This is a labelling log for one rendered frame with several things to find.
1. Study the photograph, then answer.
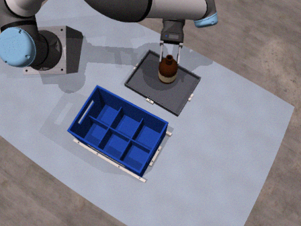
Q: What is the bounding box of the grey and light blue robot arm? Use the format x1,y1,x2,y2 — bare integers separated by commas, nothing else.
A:
0,0,218,71

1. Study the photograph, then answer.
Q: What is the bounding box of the brown bottle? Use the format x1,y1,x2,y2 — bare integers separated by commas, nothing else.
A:
158,54,178,84

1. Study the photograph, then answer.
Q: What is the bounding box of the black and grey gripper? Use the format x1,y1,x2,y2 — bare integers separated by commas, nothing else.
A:
159,19,185,65

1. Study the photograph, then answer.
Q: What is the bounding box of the blue plastic crate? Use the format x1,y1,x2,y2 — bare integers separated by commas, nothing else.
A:
67,85,168,177

